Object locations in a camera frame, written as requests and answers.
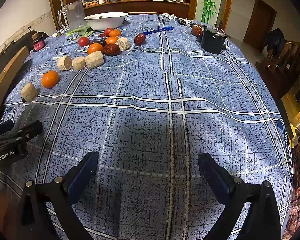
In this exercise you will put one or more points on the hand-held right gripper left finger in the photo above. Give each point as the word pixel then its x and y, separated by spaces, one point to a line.
pixel 81 177

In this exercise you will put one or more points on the large red jujube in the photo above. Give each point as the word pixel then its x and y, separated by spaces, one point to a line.
pixel 112 49

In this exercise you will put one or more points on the blue plaid tablecloth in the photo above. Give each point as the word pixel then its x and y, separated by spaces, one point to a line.
pixel 152 100

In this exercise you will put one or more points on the round brown biscuit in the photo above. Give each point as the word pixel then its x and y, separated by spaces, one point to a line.
pixel 94 59

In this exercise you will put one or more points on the white bowl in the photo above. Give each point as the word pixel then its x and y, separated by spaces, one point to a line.
pixel 106 21

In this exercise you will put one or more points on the black container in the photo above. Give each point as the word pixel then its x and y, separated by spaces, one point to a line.
pixel 212 42

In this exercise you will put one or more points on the clear plastic pitcher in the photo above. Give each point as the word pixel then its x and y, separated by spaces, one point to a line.
pixel 73 16

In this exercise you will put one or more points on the wooden door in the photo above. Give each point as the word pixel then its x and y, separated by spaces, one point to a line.
pixel 258 22

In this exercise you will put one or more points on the red sausage piece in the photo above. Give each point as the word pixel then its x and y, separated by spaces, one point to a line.
pixel 197 31

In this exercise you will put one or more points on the bamboo print panel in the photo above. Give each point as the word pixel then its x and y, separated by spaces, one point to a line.
pixel 210 0

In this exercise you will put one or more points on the cardboard box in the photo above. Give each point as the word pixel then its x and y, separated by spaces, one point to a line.
pixel 5 80

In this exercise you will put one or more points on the bunch of keys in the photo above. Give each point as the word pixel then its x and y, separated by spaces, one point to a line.
pixel 192 24

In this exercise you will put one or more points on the black bag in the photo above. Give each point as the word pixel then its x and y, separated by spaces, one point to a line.
pixel 27 38

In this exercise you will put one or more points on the wooden chair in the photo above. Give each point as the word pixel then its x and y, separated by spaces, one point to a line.
pixel 282 67

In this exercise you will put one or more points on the red label ink bottle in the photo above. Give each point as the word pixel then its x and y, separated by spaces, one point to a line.
pixel 38 43

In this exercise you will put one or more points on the black backpack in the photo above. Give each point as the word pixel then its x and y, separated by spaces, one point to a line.
pixel 275 41

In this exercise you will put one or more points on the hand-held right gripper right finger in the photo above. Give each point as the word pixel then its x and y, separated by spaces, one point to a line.
pixel 216 178

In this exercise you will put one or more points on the orange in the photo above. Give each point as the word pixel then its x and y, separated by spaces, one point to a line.
pixel 112 40
pixel 50 79
pixel 115 33
pixel 95 48

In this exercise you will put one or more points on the black remote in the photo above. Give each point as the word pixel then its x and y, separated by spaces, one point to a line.
pixel 180 20

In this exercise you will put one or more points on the green bok choy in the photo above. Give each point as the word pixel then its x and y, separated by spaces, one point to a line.
pixel 81 31

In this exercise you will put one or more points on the blue pen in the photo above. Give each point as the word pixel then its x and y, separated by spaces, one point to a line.
pixel 158 30

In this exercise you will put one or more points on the red tomato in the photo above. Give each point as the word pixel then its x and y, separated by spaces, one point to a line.
pixel 83 41
pixel 108 31

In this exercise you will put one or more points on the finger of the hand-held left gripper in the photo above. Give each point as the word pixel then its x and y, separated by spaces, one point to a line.
pixel 27 132
pixel 1 128

